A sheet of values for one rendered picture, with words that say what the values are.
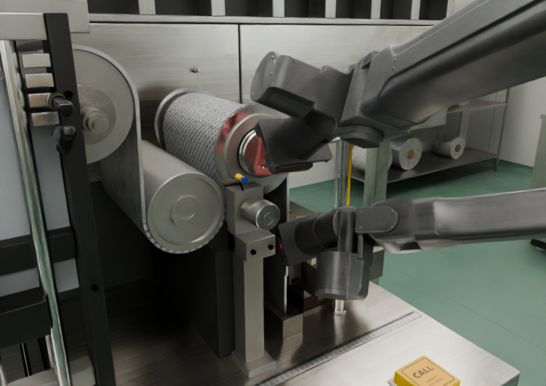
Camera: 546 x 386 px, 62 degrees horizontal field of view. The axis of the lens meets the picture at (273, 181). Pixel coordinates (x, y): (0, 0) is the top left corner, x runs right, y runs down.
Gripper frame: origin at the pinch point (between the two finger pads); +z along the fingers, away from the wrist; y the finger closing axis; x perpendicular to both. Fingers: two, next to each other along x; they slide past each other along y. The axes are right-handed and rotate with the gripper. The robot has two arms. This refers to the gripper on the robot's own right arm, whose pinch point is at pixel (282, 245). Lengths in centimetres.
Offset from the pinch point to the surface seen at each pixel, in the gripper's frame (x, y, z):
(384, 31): 46, 54, 8
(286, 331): -14.7, -1.5, 4.5
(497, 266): -51, 221, 124
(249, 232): 3.3, -9.7, -8.4
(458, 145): 47, 362, 223
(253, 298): -6.7, -9.6, -3.4
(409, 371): -24.0, 8.0, -12.6
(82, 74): 26.1, -29.7, -16.8
